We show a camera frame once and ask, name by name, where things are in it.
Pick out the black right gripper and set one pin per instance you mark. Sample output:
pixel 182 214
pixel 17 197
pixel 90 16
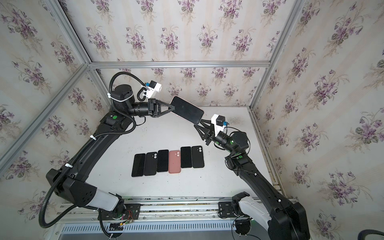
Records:
pixel 212 133

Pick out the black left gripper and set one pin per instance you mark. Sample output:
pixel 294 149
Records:
pixel 154 108

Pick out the black phone case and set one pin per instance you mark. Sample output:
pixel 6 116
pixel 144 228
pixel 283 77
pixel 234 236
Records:
pixel 151 161
pixel 197 157

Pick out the pink phone case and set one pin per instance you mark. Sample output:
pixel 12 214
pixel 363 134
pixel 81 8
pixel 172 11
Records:
pixel 175 162

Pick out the black phone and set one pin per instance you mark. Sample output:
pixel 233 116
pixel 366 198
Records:
pixel 138 165
pixel 186 157

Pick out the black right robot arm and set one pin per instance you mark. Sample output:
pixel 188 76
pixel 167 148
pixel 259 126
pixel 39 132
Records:
pixel 280 217

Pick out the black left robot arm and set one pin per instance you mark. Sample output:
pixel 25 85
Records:
pixel 70 181

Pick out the white vent grille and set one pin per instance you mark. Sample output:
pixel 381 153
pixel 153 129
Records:
pixel 151 227

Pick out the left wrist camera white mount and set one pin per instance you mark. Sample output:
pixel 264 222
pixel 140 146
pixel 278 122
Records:
pixel 151 89

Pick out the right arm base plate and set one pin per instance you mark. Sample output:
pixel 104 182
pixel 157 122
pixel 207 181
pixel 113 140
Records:
pixel 230 210

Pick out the aluminium frame bar back top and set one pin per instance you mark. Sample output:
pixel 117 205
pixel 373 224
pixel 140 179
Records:
pixel 178 64

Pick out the aluminium frame beam left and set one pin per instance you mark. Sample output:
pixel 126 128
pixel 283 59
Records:
pixel 9 155

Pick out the aluminium rail front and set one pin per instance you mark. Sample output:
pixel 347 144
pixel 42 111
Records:
pixel 154 209

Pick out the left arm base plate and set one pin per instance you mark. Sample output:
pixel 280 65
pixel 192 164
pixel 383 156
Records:
pixel 128 212

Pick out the aluminium frame post back right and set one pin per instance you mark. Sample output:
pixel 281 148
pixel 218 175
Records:
pixel 287 29

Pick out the aluminium frame post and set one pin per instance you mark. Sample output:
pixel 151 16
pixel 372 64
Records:
pixel 78 48
pixel 287 29

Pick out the aluminium frame post back left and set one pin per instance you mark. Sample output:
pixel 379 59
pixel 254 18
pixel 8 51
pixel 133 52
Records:
pixel 78 48

